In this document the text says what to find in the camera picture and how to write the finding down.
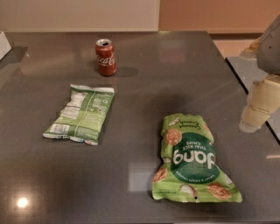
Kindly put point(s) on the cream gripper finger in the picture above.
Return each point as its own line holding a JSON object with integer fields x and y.
{"x": 262, "y": 102}

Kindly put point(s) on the red coke can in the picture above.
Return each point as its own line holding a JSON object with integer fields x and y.
{"x": 105, "y": 54}

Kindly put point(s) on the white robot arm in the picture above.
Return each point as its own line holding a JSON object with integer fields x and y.
{"x": 268, "y": 51}

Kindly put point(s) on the green rice chip bag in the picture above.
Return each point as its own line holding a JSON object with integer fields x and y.
{"x": 189, "y": 172}

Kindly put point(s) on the green white snack bag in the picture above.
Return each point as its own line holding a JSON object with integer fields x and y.
{"x": 81, "y": 120}

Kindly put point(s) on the grey side table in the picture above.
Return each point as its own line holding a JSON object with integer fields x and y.
{"x": 246, "y": 72}

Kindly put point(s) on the white box at left edge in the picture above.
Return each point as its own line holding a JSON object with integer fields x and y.
{"x": 5, "y": 46}

